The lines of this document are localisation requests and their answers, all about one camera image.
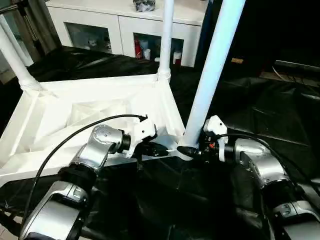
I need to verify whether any white plastic table top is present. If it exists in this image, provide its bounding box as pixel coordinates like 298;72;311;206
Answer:
0;74;201;187

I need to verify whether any white plastic table leg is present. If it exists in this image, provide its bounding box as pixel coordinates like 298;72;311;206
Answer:
0;24;44;92
177;0;247;161
156;0;175;84

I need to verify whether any white glass-door cabinet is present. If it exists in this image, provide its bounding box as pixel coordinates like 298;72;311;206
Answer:
46;0;209;68

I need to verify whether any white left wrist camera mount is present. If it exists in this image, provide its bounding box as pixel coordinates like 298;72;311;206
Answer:
128;120;159;159

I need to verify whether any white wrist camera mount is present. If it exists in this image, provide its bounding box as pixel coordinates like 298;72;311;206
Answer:
128;120;159;159
202;115;229;163

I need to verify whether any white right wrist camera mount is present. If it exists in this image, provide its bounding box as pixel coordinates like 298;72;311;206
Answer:
202;115;229;163

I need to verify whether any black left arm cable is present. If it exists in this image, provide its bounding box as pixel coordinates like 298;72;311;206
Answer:
20;114;149;227

